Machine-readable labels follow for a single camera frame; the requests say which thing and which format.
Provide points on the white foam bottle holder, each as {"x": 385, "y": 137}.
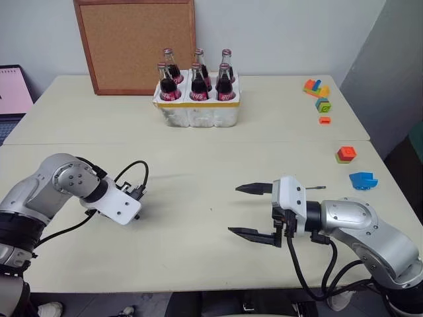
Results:
{"x": 198, "y": 114}

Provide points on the open laptop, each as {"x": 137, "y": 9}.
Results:
{"x": 13, "y": 95}

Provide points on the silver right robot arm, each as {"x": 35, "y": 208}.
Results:
{"x": 363, "y": 224}

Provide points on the orange yellow blue block cluster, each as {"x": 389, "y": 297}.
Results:
{"x": 314, "y": 87}

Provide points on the silver robot body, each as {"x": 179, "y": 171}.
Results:
{"x": 11, "y": 294}

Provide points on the red cube on green block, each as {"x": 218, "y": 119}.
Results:
{"x": 347, "y": 154}

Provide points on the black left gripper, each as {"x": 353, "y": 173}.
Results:
{"x": 132, "y": 192}

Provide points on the blue toy block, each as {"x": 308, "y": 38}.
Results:
{"x": 363, "y": 181}

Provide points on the grey partition panel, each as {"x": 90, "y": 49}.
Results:
{"x": 386, "y": 72}

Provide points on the green striped block stack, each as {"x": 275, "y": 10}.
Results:
{"x": 324, "y": 105}

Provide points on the thin metal screwdriver bit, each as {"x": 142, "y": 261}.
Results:
{"x": 316, "y": 188}

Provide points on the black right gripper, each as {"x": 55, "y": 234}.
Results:
{"x": 283, "y": 222}

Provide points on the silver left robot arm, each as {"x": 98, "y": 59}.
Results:
{"x": 33, "y": 191}

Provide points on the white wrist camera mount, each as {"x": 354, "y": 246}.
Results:
{"x": 291, "y": 195}
{"x": 115, "y": 205}

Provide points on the glass cola bottle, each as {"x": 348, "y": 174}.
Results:
{"x": 168, "y": 87}
{"x": 198, "y": 87}
{"x": 228, "y": 59}
{"x": 172, "y": 67}
{"x": 200, "y": 61}
{"x": 225, "y": 88}

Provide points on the small orange toy block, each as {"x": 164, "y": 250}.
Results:
{"x": 325, "y": 121}

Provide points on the white shoe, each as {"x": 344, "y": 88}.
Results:
{"x": 127, "y": 310}
{"x": 340, "y": 298}
{"x": 50, "y": 308}

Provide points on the wooden framed cork board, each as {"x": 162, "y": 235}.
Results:
{"x": 132, "y": 39}

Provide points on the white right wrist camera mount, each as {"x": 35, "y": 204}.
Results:
{"x": 291, "y": 195}

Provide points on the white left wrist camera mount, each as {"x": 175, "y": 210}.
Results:
{"x": 115, "y": 205}

